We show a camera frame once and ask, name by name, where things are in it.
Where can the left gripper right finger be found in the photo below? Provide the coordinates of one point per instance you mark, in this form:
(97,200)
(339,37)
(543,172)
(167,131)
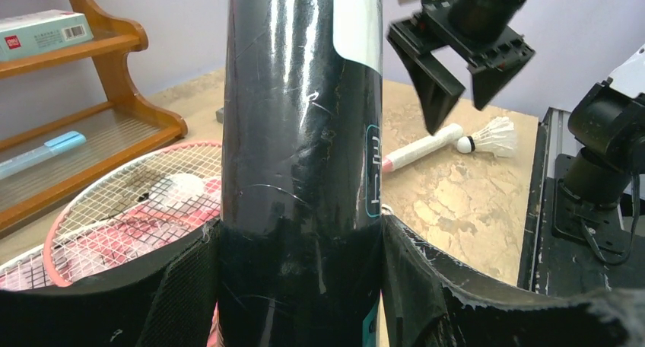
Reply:
(432,299)

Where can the white feather shuttlecock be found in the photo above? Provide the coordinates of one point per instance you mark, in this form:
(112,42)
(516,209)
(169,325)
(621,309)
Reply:
(498,137)

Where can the pink badminton racket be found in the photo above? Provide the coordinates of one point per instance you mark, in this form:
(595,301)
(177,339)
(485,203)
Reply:
(139,207)
(25,271)

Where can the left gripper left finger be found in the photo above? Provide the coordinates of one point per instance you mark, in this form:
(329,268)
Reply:
(164,298)

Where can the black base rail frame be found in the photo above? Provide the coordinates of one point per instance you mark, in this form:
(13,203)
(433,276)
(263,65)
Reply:
(555,259)

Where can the wooden three-tier shelf rack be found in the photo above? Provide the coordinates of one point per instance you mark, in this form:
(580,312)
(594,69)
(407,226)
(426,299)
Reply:
(118,130)

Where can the black shuttlecock tube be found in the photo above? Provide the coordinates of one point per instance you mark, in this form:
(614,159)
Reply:
(301,237)

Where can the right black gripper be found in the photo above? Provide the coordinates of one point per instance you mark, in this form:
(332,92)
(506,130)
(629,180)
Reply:
(479,31)

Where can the white red small box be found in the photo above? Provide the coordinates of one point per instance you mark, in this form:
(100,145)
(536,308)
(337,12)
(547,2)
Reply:
(42,32)

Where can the pink racket cover bag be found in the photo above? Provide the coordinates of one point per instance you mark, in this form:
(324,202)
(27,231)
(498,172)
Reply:
(141,277)

